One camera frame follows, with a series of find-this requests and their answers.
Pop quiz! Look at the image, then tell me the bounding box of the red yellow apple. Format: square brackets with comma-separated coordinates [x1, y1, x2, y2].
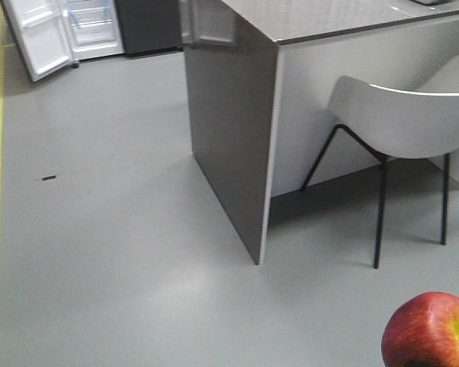
[381, 292, 459, 366]

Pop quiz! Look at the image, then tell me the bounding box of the white fridge door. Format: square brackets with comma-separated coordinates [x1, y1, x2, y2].
[1, 0, 73, 83]

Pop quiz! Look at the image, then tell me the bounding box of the grey kitchen island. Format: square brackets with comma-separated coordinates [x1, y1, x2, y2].
[181, 1, 459, 263]

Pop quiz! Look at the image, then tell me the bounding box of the white shell chair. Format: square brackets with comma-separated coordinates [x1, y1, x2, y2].
[301, 76, 459, 268]

